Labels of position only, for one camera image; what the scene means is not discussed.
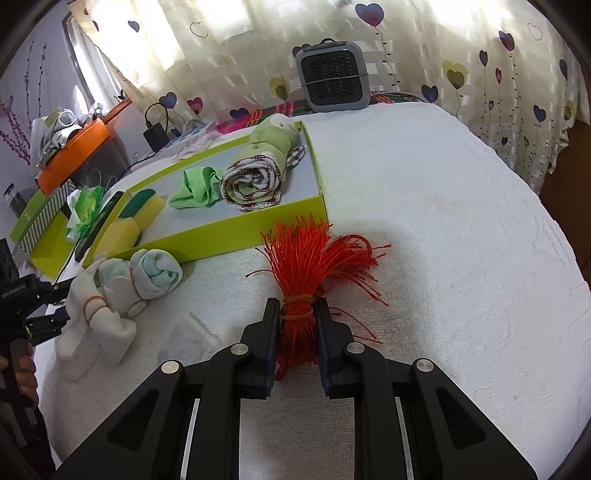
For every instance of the green and white wrapper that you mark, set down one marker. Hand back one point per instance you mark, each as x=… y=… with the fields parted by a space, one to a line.
x=85 y=210

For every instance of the white power strip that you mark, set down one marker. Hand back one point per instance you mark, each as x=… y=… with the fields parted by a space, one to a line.
x=191 y=129

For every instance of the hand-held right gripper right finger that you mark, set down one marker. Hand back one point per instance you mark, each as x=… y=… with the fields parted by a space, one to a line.
x=324 y=355

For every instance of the green cardboard box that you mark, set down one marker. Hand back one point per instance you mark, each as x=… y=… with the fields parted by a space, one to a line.
x=203 y=226

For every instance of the pink flower branches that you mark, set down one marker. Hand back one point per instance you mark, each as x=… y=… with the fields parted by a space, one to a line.
x=18 y=129

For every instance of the pile of white bags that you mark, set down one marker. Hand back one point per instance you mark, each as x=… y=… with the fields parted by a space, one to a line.
x=60 y=131

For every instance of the green towel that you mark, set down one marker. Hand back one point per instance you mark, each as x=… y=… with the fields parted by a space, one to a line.
x=258 y=175

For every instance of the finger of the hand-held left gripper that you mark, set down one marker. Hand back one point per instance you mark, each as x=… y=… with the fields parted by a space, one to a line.
x=57 y=290
x=51 y=323

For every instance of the person's left hand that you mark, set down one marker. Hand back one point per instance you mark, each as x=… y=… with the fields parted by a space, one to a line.
x=27 y=374

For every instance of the grey portable heater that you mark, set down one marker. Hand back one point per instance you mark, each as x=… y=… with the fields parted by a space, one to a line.
x=334 y=76

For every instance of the heart print curtain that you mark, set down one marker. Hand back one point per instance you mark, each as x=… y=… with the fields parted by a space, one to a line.
x=277 y=37

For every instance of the plaid cloth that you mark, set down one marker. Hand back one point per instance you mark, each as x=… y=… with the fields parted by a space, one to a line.
x=295 y=108

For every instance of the small printed packet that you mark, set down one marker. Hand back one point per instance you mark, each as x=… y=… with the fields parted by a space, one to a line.
x=201 y=143

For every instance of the yellow sponge with green scourer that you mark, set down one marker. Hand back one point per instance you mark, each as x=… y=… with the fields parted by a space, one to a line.
x=147 y=210

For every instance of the light green cloth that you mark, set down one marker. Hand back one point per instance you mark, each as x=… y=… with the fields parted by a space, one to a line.
x=196 y=189

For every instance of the dark glass jar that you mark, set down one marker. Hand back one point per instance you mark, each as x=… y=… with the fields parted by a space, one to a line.
x=11 y=201

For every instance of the clear plastic bag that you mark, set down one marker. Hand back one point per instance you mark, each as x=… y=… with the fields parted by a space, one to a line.
x=194 y=339

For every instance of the orange tray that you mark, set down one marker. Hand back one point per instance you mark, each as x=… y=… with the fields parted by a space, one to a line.
x=74 y=152

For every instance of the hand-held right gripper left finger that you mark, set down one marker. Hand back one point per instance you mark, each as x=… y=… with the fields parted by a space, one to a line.
x=271 y=355

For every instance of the green striped box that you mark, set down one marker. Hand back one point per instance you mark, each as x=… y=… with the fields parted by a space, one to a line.
x=44 y=230

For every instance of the black charger adapter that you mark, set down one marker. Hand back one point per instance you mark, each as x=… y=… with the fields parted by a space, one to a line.
x=156 y=134

